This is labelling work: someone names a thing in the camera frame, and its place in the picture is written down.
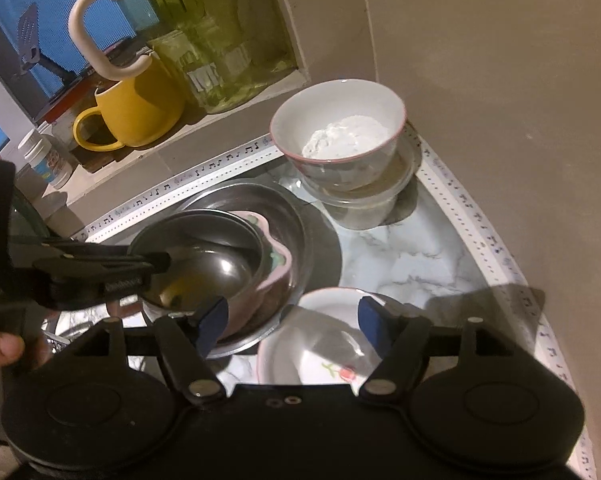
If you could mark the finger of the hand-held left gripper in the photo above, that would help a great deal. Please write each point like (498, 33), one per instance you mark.
(110, 287)
(130, 260)

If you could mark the white bowl with pink rim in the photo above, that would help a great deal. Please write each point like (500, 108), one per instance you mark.
(320, 340)
(300, 125)

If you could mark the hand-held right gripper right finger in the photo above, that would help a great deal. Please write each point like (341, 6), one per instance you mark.
(373, 322)

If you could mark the yellow mug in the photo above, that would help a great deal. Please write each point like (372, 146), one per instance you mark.
(140, 105)

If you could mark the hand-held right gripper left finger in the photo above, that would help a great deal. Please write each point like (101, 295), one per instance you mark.
(213, 322)

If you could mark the stainless steel bowl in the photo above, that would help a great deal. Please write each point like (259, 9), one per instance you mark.
(290, 220)

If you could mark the pink pot with steel interior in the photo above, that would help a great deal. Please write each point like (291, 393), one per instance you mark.
(215, 265)

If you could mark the clear plastic container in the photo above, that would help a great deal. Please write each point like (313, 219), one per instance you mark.
(360, 210)

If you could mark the glass pot lid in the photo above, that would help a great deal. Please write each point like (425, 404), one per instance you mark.
(30, 215)

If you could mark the person's left hand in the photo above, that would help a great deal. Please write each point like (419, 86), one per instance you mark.
(0, 347)

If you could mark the green glass container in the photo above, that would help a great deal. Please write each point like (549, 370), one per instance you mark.
(220, 0)

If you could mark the pink flower-shaped bowl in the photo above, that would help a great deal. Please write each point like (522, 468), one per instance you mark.
(280, 265)

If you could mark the white labelled bottle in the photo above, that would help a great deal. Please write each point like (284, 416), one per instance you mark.
(48, 160)

